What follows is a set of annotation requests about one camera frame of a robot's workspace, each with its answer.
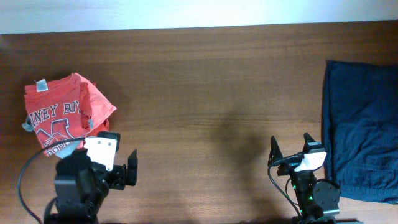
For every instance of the navy blue garment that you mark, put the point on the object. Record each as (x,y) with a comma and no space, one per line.
(359,129)

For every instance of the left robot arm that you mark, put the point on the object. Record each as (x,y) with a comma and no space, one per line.
(84,178)

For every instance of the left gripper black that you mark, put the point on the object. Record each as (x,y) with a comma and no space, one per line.
(119,170)

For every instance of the grey folded shirt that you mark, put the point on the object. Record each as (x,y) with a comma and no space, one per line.
(66,151)

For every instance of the orange-red t-shirt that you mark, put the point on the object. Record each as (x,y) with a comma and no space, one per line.
(53,110)

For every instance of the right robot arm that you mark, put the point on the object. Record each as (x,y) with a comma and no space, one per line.
(317,199)

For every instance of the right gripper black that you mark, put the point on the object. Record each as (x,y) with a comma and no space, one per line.
(275,154)

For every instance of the salmon folded shirt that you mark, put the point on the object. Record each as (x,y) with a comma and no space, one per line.
(95,108)

